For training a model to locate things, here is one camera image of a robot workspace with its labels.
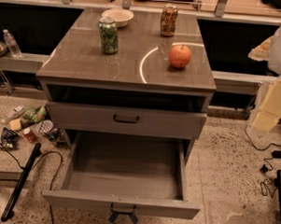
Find plastic bottle on floor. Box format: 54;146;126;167
1;105;26;124

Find closed upper grey drawer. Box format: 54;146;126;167
47;102;206;139

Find black bar on floor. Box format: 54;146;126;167
0;143;41;222

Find clear plastic water bottle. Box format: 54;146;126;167
3;30;22;57

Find dark cans on floor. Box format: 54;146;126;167
49;128;66;147

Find red soda can on floor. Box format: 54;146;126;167
22;128;36;143

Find green soda can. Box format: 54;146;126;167
98;16;119;55

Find red apple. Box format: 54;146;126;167
169;45;191;69

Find black floor cable right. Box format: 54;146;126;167
242;122;281;199

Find brown patterned soda can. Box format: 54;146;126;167
160;4;177;36

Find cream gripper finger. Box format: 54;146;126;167
252;77;281;132
247;37;272;62

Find blue snack bag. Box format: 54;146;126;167
0;128;19;150

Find black floor cable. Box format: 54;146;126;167
0;129;64;224
242;122;281;199

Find open lower grey drawer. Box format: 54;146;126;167
43;131;200;223

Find white patterned cup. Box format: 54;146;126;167
39;120;53;134

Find white bowl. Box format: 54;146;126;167
102;8;133;28

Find black floor cable left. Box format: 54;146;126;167
0;129;64;224

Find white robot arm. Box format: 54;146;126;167
247;26;281;133

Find grey drawer cabinet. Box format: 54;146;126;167
36;8;216;152

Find green chip bag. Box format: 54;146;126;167
22;105;47;123

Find yellow sponge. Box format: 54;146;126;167
10;119;22;131

